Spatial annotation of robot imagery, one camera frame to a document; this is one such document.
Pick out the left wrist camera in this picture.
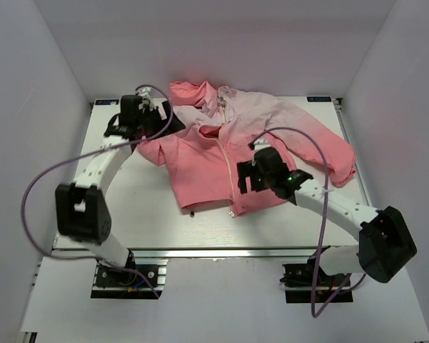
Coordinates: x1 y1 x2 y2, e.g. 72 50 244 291
135 86 153 107

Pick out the blue label sticker left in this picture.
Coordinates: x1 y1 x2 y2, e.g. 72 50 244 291
94 99 119 106

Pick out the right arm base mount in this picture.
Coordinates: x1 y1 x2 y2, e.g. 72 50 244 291
279 264 346 304

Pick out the purple cable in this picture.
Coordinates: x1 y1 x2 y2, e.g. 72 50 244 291
253 127 366 319
19 84 174 299

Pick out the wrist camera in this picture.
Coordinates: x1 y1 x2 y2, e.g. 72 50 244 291
248 139 271 153
135 86 153 107

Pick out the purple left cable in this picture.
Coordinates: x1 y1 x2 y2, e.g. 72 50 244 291
19 84 174 299

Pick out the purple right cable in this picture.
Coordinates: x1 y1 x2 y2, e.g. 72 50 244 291
253 127 366 319

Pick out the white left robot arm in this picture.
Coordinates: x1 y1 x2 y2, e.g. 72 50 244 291
55 94 185 285

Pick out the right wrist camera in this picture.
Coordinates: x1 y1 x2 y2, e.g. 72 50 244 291
248 139 271 153

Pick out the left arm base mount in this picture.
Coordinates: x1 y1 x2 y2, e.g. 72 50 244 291
91 259 167 300

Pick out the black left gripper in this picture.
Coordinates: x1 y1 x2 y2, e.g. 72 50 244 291
136 101 185 141

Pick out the pink hooded zip jacket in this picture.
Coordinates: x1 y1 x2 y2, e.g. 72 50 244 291
136 81 355 216

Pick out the blue label sticker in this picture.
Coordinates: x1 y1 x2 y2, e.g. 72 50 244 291
94 99 119 106
306 96 332 102

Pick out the blue label sticker right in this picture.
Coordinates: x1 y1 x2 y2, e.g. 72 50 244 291
306 96 332 102

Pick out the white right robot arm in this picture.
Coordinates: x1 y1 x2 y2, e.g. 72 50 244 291
237 147 417 285

